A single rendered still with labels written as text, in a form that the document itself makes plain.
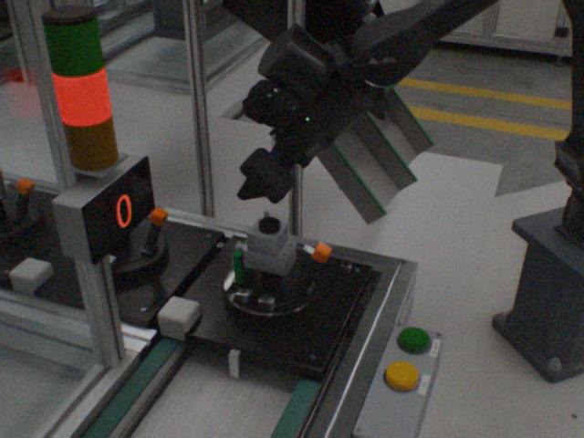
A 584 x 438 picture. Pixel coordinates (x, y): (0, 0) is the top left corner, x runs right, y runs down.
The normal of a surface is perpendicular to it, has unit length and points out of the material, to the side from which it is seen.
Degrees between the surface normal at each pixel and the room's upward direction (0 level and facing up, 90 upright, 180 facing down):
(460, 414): 0
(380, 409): 0
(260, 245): 90
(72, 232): 90
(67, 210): 90
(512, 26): 90
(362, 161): 45
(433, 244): 0
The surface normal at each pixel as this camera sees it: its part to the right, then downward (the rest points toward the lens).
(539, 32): -0.38, 0.51
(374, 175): 0.60, -0.40
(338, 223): 0.00, -0.84
